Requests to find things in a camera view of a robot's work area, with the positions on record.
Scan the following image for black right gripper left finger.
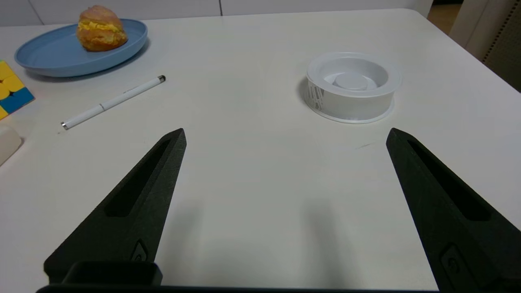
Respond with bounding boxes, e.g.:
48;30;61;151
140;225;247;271
44;128;187;284

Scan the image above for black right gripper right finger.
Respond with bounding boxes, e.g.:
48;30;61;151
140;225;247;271
386;128;521;293

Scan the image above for cream puff toy pastry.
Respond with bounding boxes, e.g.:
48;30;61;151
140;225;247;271
76;5;128;52

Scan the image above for blue plate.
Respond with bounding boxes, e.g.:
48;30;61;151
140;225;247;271
15;18;148;78

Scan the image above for white pen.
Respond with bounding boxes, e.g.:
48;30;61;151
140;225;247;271
61;75;166;131

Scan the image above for white soap bar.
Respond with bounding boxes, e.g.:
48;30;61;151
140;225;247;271
0;125;23;166

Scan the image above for white round plastic container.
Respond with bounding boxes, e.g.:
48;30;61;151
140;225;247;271
306;52;403;124

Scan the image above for multicolour puzzle cube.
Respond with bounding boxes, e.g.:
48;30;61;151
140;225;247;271
0;60;35;120

